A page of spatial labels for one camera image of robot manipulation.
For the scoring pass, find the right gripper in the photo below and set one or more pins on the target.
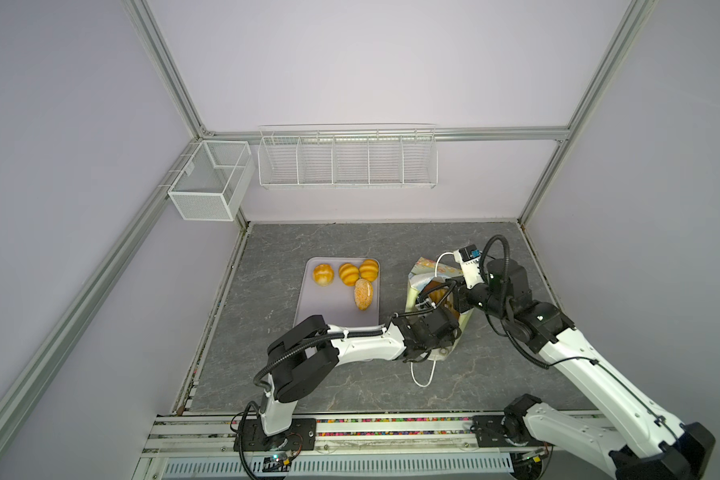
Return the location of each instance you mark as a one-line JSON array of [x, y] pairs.
[[461, 294]]

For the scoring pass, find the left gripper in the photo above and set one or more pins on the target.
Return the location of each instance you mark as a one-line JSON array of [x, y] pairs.
[[446, 340]]

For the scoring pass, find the floral paper bag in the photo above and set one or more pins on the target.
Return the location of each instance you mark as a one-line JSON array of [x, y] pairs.
[[426, 289]]

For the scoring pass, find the oval sesame bread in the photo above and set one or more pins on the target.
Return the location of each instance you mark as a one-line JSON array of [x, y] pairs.
[[363, 294]]

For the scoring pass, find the yellow twisted bread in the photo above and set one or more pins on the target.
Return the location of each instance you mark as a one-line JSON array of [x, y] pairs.
[[349, 274], [369, 270]]

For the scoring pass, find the round sesame bun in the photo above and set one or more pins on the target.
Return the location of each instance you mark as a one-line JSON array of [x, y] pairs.
[[323, 274]]

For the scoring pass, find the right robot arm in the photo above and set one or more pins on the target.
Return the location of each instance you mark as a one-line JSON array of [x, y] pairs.
[[645, 440]]

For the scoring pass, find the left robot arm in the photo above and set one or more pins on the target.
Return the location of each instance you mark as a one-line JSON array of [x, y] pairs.
[[302, 358]]

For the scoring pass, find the lavender tray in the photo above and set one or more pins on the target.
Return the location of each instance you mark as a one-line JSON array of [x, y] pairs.
[[335, 302]]

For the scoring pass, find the white mesh box basket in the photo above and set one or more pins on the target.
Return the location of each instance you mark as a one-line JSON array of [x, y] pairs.
[[213, 181]]

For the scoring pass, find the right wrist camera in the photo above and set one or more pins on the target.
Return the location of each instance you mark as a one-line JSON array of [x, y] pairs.
[[468, 258]]

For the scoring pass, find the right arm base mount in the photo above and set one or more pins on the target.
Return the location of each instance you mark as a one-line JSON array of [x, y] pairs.
[[497, 430]]

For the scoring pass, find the white wire basket rack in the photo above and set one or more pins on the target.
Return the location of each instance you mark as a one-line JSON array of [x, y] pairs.
[[385, 155]]

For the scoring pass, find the aluminium front rail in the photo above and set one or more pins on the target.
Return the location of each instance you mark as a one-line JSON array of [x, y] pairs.
[[312, 434]]

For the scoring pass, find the aluminium frame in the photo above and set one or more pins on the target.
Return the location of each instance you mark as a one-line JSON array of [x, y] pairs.
[[24, 394]]

